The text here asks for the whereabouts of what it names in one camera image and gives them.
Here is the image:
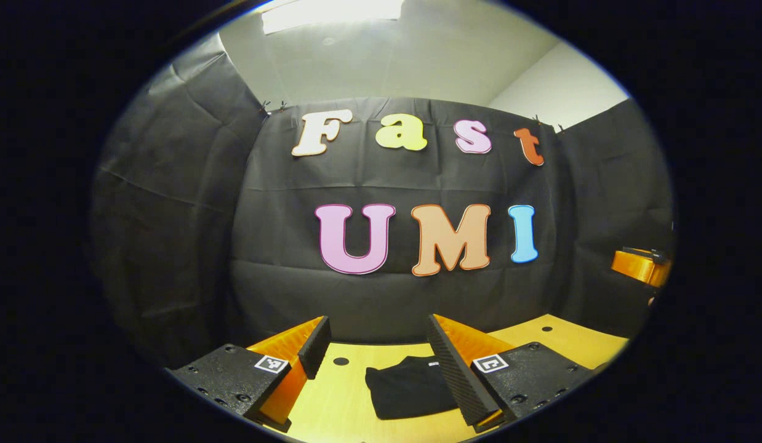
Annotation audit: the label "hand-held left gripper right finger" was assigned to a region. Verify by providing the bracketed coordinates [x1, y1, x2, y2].
[427, 314, 597, 433]

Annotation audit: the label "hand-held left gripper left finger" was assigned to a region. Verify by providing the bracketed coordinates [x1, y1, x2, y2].
[166, 316, 333, 433]

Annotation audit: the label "black shirt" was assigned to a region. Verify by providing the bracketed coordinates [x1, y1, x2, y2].
[364, 355, 462, 421]

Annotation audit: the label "ceiling light panel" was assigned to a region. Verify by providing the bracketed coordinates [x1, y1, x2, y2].
[261, 0, 405, 35]

